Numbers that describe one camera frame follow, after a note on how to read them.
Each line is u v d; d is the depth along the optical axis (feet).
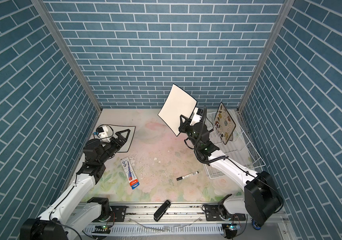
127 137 2.38
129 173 2.84
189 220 2.41
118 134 2.28
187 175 2.83
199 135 1.83
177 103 2.64
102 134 2.34
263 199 1.35
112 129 2.23
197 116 2.23
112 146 2.24
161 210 2.38
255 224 2.31
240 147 3.28
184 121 2.36
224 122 3.15
